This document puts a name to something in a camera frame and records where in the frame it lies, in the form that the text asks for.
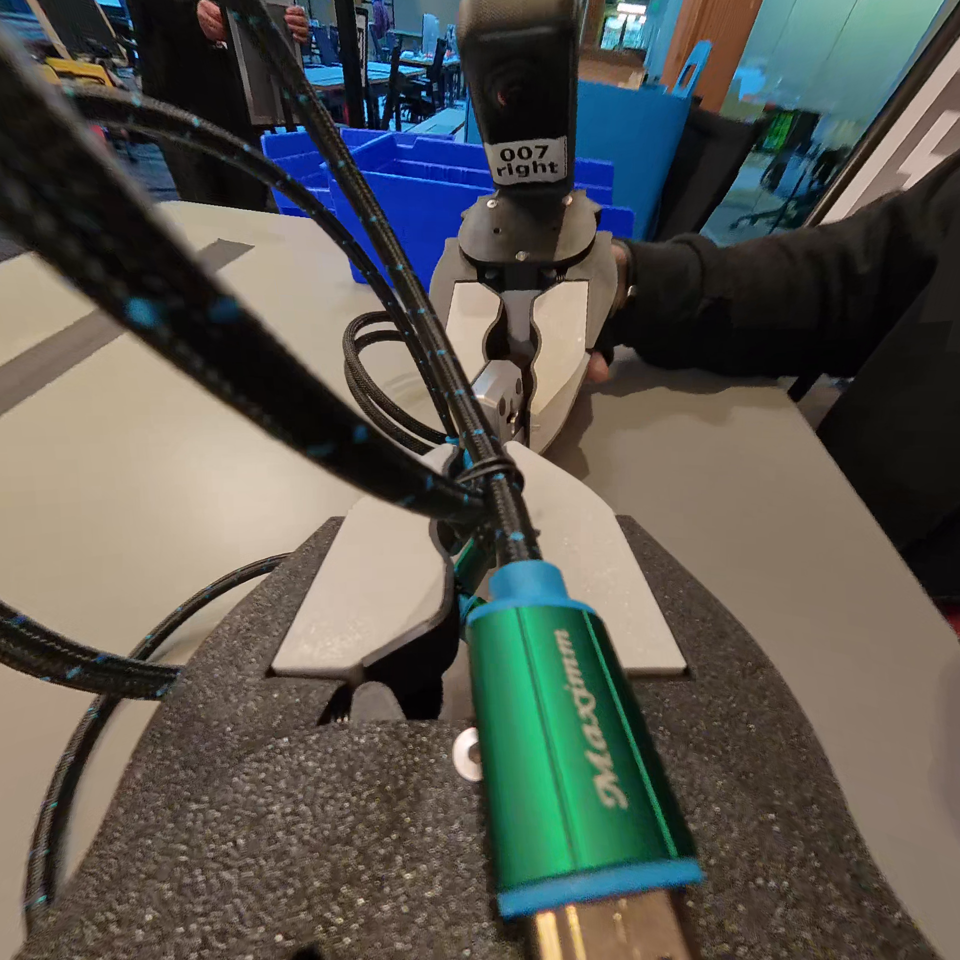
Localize person's black jacket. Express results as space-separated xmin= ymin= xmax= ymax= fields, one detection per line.
xmin=813 ymin=285 xmax=960 ymax=601

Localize grey tape strip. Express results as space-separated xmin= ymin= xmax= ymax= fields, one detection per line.
xmin=0 ymin=236 xmax=253 ymax=421

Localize plain black braided cable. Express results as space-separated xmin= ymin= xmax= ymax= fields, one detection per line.
xmin=340 ymin=310 xmax=455 ymax=453

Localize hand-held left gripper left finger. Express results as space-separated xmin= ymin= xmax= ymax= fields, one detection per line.
xmin=268 ymin=446 xmax=460 ymax=680

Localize blue-flecked braided cable green plugs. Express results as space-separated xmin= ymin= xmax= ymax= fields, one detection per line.
xmin=0 ymin=0 xmax=707 ymax=960

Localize silver metal port hub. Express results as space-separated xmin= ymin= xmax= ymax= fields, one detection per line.
xmin=469 ymin=359 xmax=528 ymax=435

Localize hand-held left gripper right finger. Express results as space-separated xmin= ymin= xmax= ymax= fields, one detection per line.
xmin=503 ymin=441 xmax=689 ymax=677

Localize grey panel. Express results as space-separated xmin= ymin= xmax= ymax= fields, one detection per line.
xmin=227 ymin=0 xmax=299 ymax=128

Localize large blue plastic bin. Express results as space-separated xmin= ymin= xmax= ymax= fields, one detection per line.
xmin=321 ymin=134 xmax=636 ymax=293
xmin=260 ymin=126 xmax=420 ymax=219

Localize person's right forearm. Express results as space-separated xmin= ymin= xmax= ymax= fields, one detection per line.
xmin=611 ymin=150 xmax=960 ymax=380

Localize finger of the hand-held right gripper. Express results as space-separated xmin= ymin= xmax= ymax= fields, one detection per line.
xmin=447 ymin=281 xmax=512 ymax=391
xmin=523 ymin=279 xmax=595 ymax=456

